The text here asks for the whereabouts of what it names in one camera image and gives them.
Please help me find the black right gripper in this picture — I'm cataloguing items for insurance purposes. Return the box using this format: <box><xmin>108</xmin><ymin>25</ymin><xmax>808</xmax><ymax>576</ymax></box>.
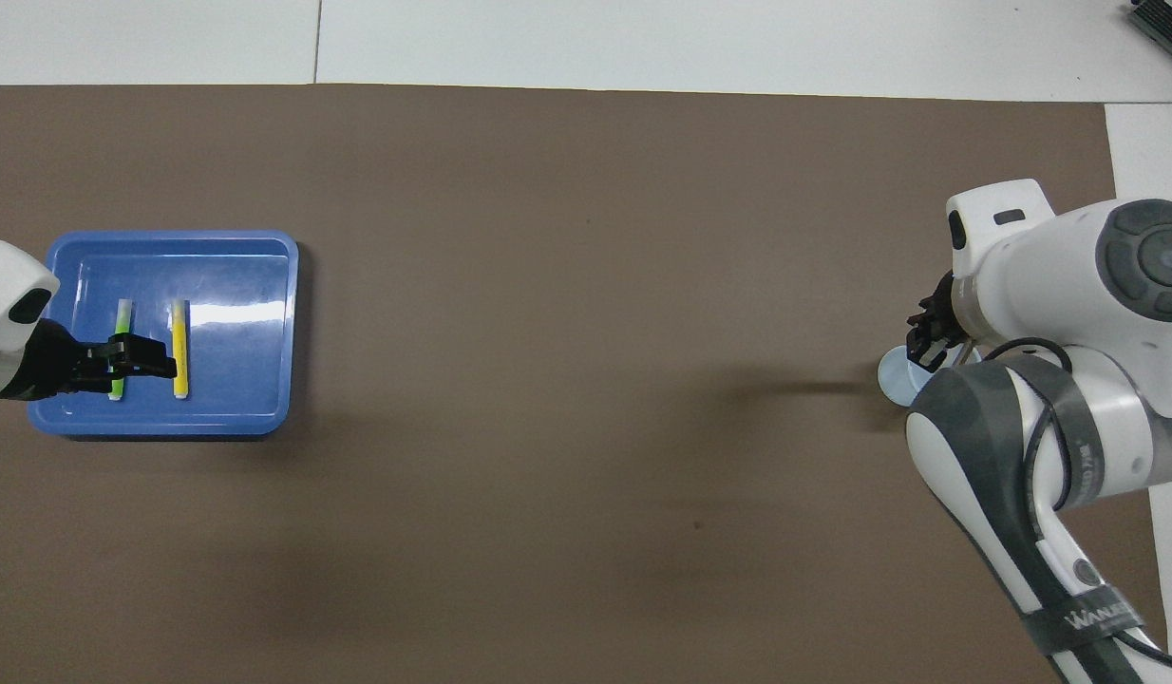
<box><xmin>906</xmin><ymin>271</ymin><xmax>962</xmax><ymax>370</ymax></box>

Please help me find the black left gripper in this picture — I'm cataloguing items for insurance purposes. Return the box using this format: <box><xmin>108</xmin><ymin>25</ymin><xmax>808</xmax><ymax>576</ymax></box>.
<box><xmin>16</xmin><ymin>321</ymin><xmax>179</xmax><ymax>398</ymax></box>

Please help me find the green marker pen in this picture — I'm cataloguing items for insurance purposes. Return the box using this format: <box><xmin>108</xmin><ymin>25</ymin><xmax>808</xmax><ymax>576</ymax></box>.
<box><xmin>108</xmin><ymin>299</ymin><xmax>133</xmax><ymax>401</ymax></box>

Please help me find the yellow marker pen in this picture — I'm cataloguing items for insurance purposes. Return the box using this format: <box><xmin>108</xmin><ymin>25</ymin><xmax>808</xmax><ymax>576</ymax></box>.
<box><xmin>172</xmin><ymin>299</ymin><xmax>190</xmax><ymax>400</ymax></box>

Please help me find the translucent plastic cup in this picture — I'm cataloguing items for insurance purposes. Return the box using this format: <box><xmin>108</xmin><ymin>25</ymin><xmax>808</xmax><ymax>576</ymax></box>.
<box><xmin>878</xmin><ymin>344</ymin><xmax>976</xmax><ymax>408</ymax></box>

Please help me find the blue plastic tray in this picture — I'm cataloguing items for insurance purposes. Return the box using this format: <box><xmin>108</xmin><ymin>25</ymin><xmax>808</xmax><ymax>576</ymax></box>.
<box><xmin>28</xmin><ymin>230</ymin><xmax>300</xmax><ymax>436</ymax></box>

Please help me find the brown table mat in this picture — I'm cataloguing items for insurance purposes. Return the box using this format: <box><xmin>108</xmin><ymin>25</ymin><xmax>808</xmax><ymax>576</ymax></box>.
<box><xmin>0</xmin><ymin>84</ymin><xmax>1172</xmax><ymax>684</ymax></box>

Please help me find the grey striped device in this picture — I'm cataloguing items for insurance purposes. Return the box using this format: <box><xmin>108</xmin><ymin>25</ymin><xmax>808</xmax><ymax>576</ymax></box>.
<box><xmin>1125</xmin><ymin>0</ymin><xmax>1172</xmax><ymax>53</ymax></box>

